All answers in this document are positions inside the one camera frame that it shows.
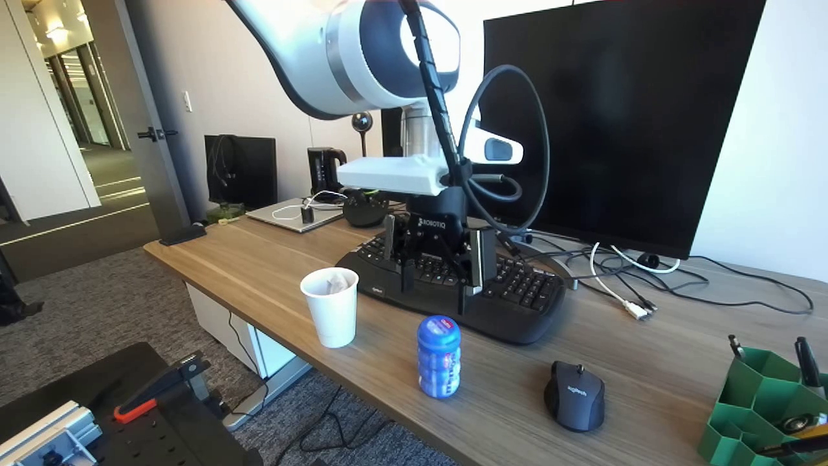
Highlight black conference webcam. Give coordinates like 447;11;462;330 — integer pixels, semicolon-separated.
341;112;390;232

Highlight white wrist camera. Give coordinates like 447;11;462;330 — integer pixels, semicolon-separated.
336;128;522;197

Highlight black computer mouse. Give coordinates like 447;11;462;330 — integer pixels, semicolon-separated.
544;361;605;432

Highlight white paper cup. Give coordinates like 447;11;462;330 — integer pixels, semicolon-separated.
299;266;359;351

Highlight white usb cable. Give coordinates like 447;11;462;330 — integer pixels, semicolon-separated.
588;242;682;323

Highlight blue plastic bottle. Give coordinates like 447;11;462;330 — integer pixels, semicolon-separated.
416;316;460;400

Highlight black cables behind monitor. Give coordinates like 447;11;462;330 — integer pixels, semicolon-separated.
516;229;817;320

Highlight black computer keyboard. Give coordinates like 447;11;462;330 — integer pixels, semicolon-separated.
340;235;566;345

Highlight black electric kettle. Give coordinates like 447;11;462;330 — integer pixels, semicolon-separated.
309;147;347;193

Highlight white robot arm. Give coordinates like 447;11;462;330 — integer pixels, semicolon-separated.
227;0;468;224

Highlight small black adapter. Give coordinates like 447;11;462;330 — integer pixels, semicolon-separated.
299;203;314;225

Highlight green pen holder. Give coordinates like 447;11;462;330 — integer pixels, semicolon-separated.
699;338;828;466

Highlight black perforated robot cart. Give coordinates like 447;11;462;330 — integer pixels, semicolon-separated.
0;345;265;466

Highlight black computer monitor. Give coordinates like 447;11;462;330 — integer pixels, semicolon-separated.
481;0;765;259

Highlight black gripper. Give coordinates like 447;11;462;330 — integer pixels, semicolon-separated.
384;190;497;312

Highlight silver laptop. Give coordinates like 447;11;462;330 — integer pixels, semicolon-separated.
248;199;341;234

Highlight small black monitor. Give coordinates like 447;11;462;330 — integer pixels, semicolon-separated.
205;136;277;211

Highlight orange black clamp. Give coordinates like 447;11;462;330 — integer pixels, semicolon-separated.
114;353;210;424

